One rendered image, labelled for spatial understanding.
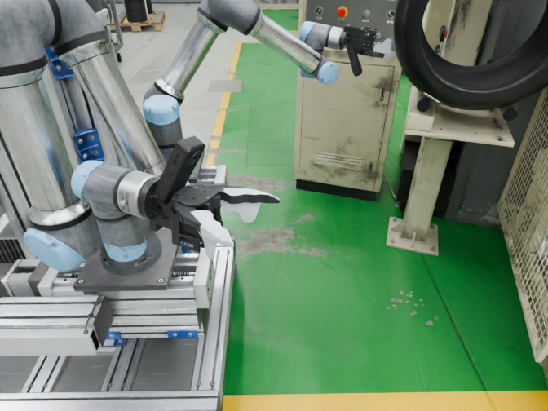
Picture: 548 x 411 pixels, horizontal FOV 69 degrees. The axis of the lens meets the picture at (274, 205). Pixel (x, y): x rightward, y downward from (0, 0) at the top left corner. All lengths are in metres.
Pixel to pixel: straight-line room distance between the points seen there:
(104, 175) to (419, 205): 1.73
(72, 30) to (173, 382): 1.06
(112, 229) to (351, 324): 1.29
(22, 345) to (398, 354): 1.32
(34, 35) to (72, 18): 0.07
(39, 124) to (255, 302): 1.34
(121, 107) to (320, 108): 1.66
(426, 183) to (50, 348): 1.70
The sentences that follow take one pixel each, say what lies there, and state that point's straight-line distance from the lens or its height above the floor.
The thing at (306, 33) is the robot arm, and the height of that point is 1.10.
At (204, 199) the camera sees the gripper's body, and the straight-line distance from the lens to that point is 0.61.
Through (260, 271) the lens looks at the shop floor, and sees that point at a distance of 2.03.
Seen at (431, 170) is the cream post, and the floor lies 0.46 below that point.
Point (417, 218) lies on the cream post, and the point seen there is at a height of 0.17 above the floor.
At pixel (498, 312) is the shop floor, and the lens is 2.11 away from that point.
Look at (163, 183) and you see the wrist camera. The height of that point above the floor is 1.09.
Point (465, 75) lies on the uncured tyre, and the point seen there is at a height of 0.95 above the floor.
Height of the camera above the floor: 1.41
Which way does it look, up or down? 35 degrees down
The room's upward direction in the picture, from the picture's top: straight up
